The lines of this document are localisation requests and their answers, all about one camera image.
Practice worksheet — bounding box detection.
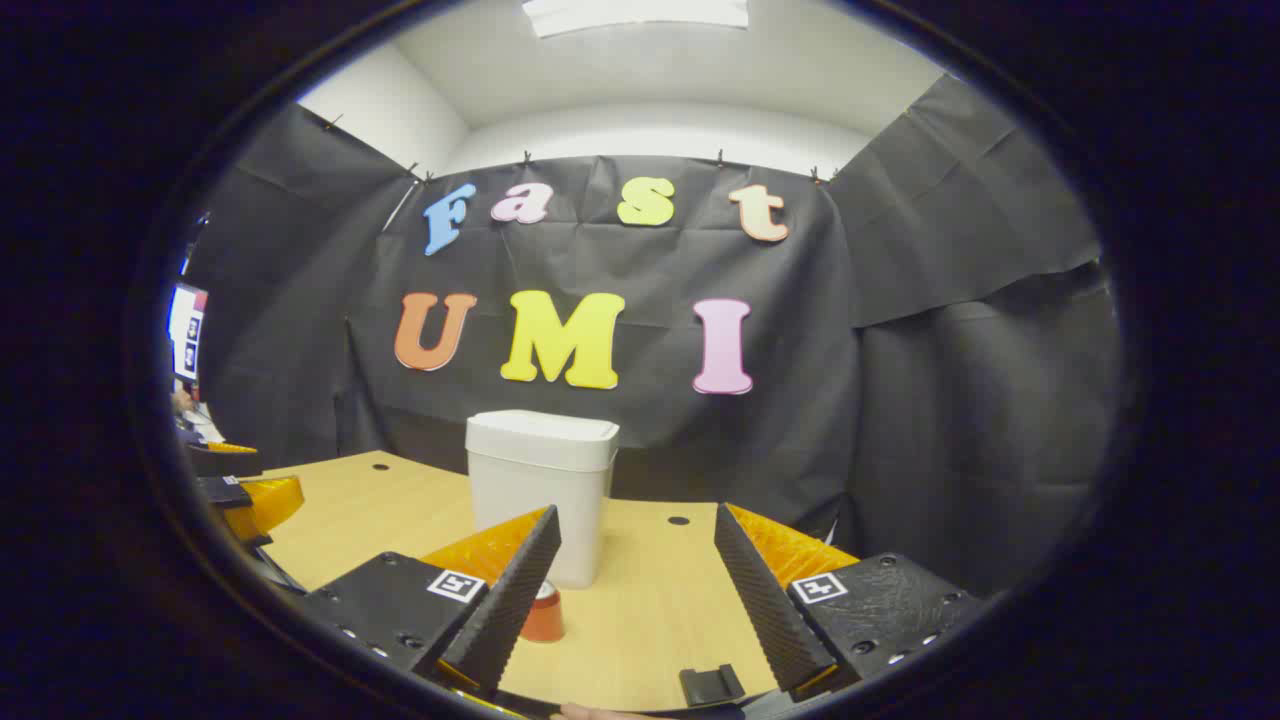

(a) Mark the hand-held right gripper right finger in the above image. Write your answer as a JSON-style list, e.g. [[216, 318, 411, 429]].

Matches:
[[713, 503, 986, 701]]

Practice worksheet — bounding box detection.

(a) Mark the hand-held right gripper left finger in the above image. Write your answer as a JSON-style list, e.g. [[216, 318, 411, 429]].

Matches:
[[300, 505, 563, 699]]

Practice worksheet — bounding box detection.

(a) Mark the red pop can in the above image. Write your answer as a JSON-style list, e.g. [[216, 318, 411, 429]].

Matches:
[[520, 580, 567, 644]]

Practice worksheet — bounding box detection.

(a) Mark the white desktop garbage bin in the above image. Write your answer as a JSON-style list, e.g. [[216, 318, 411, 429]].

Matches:
[[465, 409, 620, 589]]

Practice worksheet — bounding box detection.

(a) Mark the wooden desktop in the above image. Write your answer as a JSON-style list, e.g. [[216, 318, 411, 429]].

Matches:
[[262, 450, 861, 713]]

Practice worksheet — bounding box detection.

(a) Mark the white side desk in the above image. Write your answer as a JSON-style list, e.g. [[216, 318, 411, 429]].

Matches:
[[175, 390, 229, 446]]

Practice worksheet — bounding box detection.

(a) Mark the black backdrop cloth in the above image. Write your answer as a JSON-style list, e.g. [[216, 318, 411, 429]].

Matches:
[[185, 75, 1121, 601]]

